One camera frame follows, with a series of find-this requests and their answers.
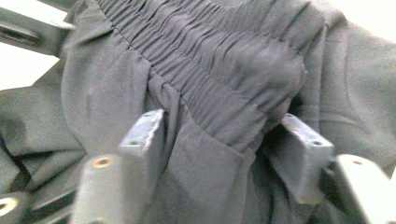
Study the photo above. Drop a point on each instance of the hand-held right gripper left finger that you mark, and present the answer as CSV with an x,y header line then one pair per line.
x,y
146,140

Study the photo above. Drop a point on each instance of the black pants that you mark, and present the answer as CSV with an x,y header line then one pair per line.
x,y
218,77

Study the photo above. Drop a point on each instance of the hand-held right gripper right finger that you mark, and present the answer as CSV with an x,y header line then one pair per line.
x,y
306,158

